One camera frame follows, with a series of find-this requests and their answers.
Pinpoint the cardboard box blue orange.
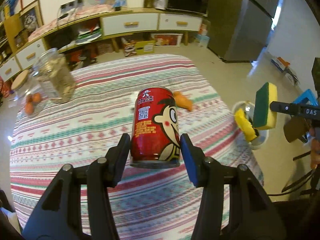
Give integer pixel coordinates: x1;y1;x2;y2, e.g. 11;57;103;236
271;57;290;72

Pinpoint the framed cat picture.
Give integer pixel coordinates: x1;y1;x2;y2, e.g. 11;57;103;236
20;0;44;36

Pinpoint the grey refrigerator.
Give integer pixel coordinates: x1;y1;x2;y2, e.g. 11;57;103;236
208;0;279;62

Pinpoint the white plastic trash bin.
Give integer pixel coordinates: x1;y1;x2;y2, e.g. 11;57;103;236
232;101;269;150

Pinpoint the red framed picture on floor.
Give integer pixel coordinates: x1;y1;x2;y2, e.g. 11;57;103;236
151;33;183;47

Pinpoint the yellow snack wrapper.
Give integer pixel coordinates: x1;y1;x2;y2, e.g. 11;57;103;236
234;108;258;142

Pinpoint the red milk can front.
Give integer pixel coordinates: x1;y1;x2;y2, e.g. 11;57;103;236
130;87;181;169

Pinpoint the long wooden tv cabinet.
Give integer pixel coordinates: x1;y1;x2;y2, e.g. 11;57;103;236
1;8;203;81

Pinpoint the clear jar with nuts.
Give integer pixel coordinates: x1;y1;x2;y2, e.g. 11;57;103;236
33;48;76;103

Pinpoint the blue plastic stool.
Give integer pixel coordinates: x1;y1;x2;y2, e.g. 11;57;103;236
292;89;318;106

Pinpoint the glass jar with oranges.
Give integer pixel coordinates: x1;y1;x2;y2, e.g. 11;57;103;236
11;69;47;118

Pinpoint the person's right hand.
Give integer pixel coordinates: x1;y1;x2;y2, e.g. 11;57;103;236
309;127;320;170

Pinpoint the yellow green sponge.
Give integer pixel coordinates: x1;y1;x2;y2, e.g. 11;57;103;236
253;82;278;130

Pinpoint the patterned striped tablecloth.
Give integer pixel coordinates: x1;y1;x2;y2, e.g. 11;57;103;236
10;54;263;239

